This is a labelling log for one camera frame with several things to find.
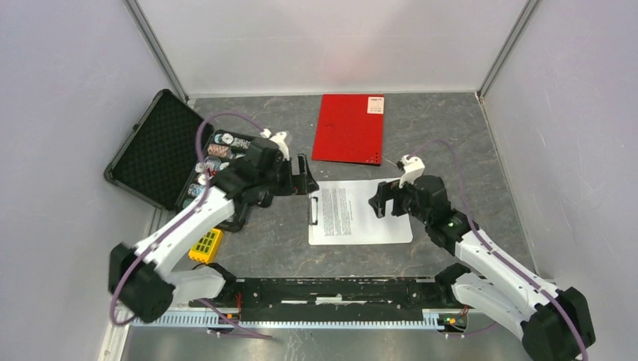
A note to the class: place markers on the white paper sheet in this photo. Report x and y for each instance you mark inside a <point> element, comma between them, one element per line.
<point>361,209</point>

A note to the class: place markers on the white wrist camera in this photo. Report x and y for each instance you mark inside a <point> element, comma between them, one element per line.
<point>412,168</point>
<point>282,139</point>

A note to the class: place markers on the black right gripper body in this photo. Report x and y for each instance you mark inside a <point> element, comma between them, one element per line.
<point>404,203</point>

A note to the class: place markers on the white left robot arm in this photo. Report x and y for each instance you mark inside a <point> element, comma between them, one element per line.
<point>142,277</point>

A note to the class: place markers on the white clipboard metal clip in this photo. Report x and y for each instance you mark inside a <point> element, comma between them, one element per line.
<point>359,214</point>

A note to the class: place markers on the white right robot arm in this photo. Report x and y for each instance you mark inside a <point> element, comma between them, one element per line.
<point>550,323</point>

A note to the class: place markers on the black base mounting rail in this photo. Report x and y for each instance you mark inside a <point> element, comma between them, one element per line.
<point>335,299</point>

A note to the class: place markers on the yellow box with green cells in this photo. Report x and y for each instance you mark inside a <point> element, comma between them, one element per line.
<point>205,249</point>

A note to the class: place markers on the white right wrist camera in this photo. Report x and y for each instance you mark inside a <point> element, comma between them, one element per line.
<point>412,168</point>

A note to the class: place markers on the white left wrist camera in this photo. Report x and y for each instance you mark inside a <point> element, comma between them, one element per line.
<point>282,139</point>

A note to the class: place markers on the black poker chip case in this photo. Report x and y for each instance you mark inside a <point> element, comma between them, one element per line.
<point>157,162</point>

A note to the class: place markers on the red folder black inside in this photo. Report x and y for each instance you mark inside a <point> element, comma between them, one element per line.
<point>350,129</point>

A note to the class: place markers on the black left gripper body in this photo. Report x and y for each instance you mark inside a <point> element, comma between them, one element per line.
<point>279,180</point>

